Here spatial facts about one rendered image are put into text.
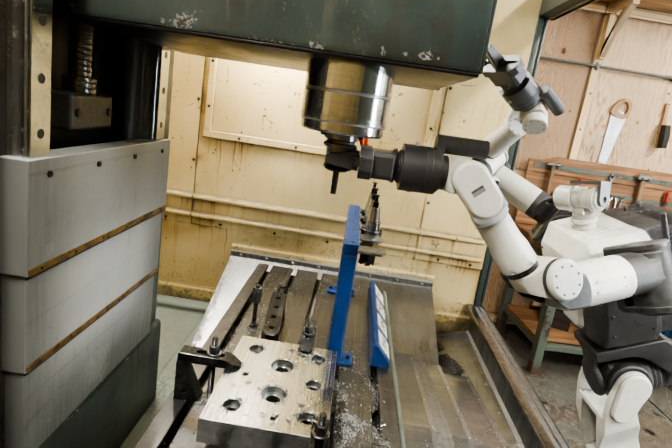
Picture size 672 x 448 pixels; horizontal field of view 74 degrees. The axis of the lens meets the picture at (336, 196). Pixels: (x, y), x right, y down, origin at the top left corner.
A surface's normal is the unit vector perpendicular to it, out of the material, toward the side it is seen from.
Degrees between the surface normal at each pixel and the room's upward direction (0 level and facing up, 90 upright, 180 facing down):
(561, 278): 74
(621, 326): 100
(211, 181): 90
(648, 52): 90
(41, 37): 90
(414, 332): 24
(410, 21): 90
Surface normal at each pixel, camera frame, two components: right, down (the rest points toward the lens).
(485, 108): -0.06, 0.19
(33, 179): 0.99, 0.15
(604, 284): 0.29, -0.05
